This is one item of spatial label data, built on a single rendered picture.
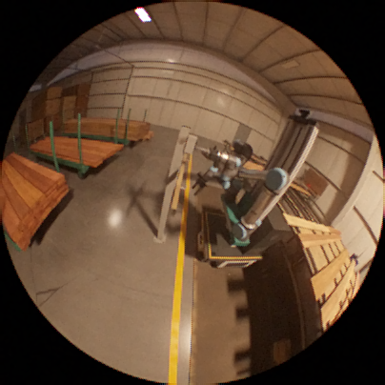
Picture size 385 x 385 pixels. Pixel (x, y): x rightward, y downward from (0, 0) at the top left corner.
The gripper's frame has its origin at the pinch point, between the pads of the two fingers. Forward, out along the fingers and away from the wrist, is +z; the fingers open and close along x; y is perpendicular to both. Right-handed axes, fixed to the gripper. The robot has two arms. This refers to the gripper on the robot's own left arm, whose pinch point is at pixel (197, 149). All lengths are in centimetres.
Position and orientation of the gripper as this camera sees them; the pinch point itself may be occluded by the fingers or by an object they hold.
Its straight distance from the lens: 82.5
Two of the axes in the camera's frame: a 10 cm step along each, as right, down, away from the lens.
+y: 2.9, -7.3, -6.2
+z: -9.6, -2.5, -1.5
